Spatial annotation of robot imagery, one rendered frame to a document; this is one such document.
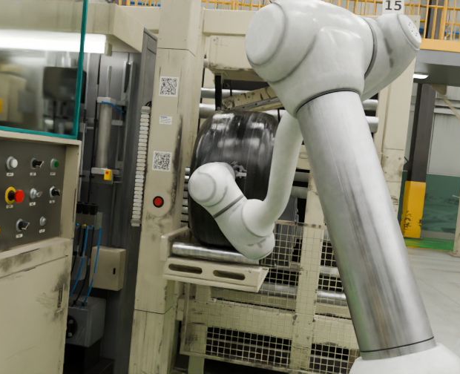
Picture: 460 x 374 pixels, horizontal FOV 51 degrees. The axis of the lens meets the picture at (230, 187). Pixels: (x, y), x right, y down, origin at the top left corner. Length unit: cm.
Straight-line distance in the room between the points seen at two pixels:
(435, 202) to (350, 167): 1094
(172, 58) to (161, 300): 95
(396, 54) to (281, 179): 40
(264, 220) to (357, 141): 54
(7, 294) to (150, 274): 58
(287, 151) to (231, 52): 115
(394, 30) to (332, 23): 14
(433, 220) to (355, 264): 1099
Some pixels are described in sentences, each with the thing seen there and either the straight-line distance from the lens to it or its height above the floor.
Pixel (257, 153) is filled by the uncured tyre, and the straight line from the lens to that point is 167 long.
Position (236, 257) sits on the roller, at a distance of 179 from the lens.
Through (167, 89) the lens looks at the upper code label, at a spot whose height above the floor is 150.
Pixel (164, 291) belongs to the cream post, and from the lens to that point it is 197.
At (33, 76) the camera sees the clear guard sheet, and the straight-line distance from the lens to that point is 167.
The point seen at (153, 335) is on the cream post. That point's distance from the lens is 204.
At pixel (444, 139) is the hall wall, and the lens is 1176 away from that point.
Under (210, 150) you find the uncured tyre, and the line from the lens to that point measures 169.
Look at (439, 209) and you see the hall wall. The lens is 1169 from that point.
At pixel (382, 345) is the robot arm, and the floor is 103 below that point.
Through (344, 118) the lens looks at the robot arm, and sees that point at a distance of 73.
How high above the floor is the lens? 125
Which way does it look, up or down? 3 degrees down
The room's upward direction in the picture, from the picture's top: 6 degrees clockwise
